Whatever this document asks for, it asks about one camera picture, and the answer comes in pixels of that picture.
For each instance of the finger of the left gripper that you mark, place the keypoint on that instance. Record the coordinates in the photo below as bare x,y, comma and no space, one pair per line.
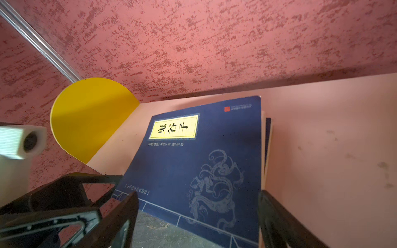
72,191
41,229

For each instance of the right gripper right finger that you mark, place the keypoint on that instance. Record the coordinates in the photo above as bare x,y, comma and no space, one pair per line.
280,229

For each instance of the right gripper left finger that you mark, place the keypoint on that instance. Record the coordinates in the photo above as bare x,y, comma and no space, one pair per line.
116,229

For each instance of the dark blue booklet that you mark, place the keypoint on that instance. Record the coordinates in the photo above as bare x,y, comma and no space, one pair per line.
268,135
200,169

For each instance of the yellow pink blue bookshelf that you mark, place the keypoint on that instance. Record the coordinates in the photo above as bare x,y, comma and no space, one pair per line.
333,151

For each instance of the left corner aluminium profile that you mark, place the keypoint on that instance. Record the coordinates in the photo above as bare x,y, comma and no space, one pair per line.
36,40

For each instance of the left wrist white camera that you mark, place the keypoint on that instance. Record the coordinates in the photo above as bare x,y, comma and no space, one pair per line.
20,144

